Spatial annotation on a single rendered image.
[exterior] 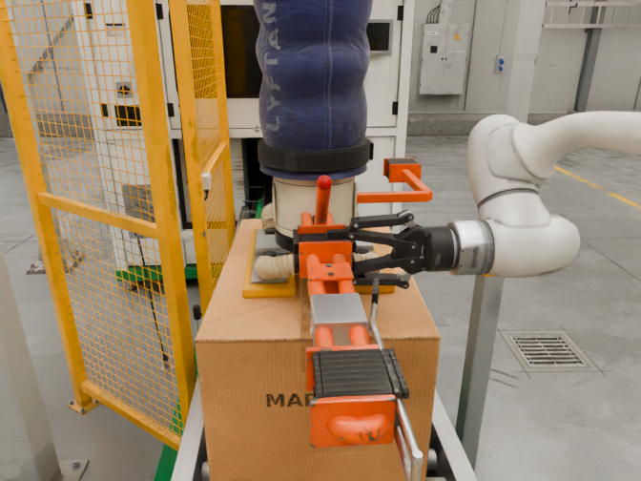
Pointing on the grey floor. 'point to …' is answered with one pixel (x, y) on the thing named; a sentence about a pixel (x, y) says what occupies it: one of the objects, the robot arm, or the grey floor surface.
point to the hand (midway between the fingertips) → (324, 252)
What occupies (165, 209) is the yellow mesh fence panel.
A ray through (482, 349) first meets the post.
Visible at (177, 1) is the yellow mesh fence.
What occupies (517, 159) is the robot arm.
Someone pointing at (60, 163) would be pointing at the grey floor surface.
